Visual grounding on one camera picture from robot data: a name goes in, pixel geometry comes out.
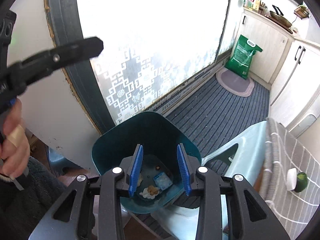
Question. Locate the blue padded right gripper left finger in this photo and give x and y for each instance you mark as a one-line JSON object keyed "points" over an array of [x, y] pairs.
{"points": [[133, 172]]}

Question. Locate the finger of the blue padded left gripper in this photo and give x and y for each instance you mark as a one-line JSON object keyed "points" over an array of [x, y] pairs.
{"points": [[46, 62]]}

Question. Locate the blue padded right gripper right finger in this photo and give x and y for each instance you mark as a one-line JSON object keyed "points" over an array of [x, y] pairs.
{"points": [[185, 169]]}

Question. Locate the blue tissue packet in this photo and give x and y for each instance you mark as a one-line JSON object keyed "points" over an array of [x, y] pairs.
{"points": [[162, 181]]}

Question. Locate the stained tissue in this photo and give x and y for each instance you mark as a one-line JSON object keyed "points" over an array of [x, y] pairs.
{"points": [[150, 192]]}

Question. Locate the white bottle cap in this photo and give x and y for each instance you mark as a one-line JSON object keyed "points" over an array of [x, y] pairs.
{"points": [[291, 179]]}

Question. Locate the green avocado piece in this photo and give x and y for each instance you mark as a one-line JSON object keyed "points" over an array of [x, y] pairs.
{"points": [[302, 182]]}

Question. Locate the teal trash bin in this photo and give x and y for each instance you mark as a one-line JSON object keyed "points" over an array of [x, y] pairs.
{"points": [[159, 138]]}

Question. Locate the white kitchen cabinet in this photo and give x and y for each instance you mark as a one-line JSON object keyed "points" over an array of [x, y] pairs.
{"points": [[273, 39]]}

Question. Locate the person's left hand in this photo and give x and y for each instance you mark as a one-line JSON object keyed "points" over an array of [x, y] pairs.
{"points": [[15, 150]]}

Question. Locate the striped dark floor carpet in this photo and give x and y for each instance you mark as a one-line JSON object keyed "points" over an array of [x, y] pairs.
{"points": [[212, 116]]}

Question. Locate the light blue plastic stool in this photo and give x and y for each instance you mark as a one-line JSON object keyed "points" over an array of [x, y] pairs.
{"points": [[223, 181]]}

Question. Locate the oval grey floor mat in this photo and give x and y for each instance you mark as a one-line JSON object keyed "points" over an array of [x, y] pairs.
{"points": [[234, 83]]}

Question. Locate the grey checked tablecloth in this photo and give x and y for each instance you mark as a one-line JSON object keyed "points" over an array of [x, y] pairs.
{"points": [[283, 152]]}

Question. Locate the green rice bag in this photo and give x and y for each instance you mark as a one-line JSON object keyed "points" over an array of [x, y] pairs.
{"points": [[240, 61]]}

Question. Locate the frosted patterned sliding door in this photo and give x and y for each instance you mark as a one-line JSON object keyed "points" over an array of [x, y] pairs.
{"points": [[152, 49]]}

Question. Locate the white corner cabinet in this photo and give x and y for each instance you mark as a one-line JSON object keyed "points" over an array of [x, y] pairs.
{"points": [[294, 99]]}

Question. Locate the black frying pan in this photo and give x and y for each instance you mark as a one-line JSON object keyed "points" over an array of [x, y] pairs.
{"points": [[279, 16]]}

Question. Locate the wall spice rack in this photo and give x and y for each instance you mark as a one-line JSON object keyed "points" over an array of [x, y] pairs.
{"points": [[302, 12]]}

